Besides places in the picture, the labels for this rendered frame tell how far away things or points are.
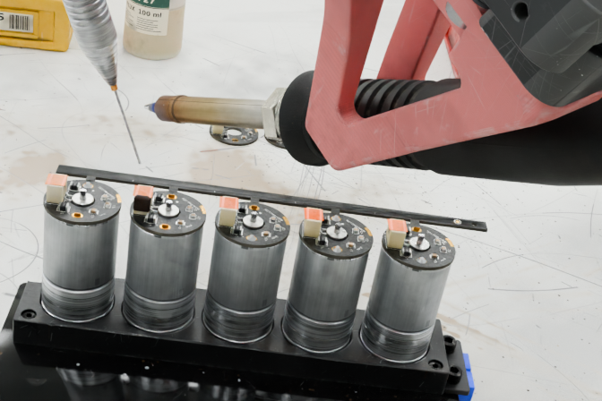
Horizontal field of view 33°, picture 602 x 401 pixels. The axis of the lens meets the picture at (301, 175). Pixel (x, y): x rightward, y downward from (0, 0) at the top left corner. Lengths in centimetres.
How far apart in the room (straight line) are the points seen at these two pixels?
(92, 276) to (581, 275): 23
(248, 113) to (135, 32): 30
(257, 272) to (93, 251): 5
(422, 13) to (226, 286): 13
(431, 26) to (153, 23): 34
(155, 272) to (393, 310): 8
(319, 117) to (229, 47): 37
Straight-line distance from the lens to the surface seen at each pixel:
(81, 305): 35
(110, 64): 29
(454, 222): 36
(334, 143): 23
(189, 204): 34
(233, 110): 28
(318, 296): 34
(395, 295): 34
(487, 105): 18
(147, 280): 34
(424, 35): 24
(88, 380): 35
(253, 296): 34
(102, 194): 34
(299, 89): 25
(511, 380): 40
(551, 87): 17
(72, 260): 34
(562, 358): 42
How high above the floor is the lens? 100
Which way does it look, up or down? 31 degrees down
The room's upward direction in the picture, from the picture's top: 10 degrees clockwise
